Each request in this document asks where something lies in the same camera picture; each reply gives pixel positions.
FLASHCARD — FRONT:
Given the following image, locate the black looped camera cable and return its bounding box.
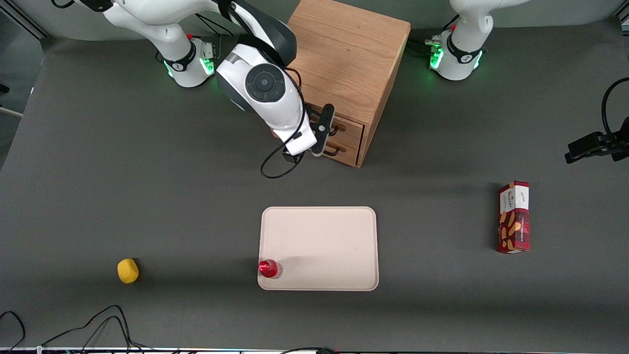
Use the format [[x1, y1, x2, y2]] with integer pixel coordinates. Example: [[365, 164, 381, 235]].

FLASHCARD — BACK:
[[601, 77, 629, 138]]

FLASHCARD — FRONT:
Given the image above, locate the red plaid shortbread cookie box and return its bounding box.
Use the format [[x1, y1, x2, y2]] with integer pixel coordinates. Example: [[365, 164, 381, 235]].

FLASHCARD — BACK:
[[496, 180, 531, 254]]

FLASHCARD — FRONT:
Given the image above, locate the black floor cable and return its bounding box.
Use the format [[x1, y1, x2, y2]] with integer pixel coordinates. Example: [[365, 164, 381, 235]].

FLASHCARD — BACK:
[[42, 305, 148, 354], [280, 346, 337, 354], [0, 310, 26, 354]]

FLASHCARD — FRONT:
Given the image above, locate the wooden drawer cabinet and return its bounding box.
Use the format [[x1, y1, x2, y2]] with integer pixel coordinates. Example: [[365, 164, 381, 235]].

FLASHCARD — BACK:
[[286, 0, 411, 168]]

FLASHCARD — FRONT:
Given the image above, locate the yellow lemon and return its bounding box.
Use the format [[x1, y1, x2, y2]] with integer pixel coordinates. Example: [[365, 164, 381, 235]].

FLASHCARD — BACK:
[[117, 258, 140, 285]]

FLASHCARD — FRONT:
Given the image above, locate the wooden drawer with dark handle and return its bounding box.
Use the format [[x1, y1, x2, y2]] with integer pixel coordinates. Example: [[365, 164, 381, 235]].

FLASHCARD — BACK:
[[322, 133, 363, 168], [306, 104, 365, 148]]

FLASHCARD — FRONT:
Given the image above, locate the cream plastic tray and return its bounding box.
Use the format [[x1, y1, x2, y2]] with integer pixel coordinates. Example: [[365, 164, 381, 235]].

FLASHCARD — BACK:
[[257, 206, 379, 292]]

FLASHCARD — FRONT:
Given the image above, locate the aluminium frame profile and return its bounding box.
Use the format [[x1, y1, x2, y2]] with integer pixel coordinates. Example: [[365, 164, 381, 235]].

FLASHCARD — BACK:
[[0, 0, 50, 40]]

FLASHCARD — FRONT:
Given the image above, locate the red-capped small bottle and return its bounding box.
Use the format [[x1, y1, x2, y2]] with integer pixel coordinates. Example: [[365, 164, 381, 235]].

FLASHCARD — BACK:
[[258, 259, 283, 279]]

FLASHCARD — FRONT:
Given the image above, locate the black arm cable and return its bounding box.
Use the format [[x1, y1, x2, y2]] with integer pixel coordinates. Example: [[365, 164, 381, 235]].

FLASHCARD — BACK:
[[260, 66, 308, 179]]

